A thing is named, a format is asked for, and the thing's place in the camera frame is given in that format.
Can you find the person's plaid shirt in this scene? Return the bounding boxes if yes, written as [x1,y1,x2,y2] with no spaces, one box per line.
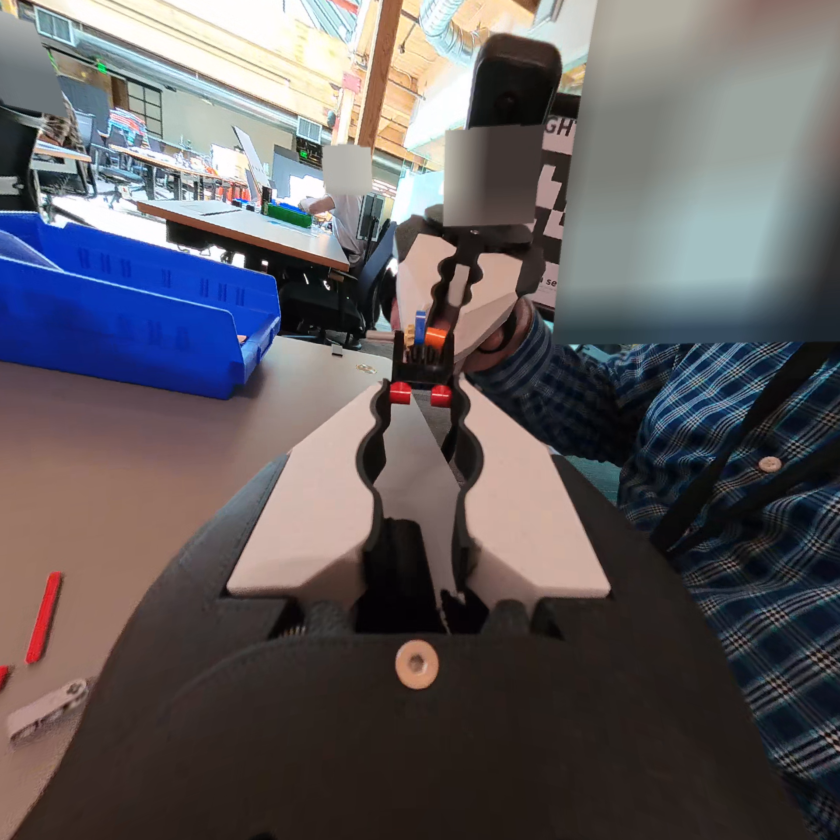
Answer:
[617,341,840,840]

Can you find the silver ventilation duct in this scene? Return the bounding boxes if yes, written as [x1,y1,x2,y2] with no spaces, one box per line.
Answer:
[420,0,490,63]

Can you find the background office table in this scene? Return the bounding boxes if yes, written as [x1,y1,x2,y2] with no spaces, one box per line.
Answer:
[136,198,352,273]

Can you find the long red lego axle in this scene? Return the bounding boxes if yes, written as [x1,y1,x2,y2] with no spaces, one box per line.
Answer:
[25,571,64,665]

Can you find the light grey lego beam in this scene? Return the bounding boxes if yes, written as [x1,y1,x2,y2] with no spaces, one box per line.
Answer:
[7,679,90,746]

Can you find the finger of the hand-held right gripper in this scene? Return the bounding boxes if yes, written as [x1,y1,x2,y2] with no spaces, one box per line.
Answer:
[395,230,475,332]
[449,252,522,361]

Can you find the person's right hand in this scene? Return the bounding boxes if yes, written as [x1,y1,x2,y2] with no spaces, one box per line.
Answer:
[479,298,542,371]

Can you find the person's right forearm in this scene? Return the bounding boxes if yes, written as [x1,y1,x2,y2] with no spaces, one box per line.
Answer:
[462,308,664,463]

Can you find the blue plastic bin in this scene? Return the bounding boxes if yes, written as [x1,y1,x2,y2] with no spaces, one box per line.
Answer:
[0,210,282,403]

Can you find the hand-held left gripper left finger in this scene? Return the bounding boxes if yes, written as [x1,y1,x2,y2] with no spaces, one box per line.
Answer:
[225,383,393,609]

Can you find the cluttered background desk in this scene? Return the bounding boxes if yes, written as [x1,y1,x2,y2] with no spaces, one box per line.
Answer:
[98,141,227,201]

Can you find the black office chair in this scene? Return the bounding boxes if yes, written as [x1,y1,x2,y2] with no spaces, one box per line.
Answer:
[276,220,401,349]

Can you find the black lego gear assembly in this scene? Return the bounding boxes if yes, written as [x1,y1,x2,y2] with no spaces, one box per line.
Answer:
[390,320,455,409]

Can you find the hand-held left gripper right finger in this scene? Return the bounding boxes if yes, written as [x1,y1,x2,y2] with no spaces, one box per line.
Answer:
[450,379,614,614]

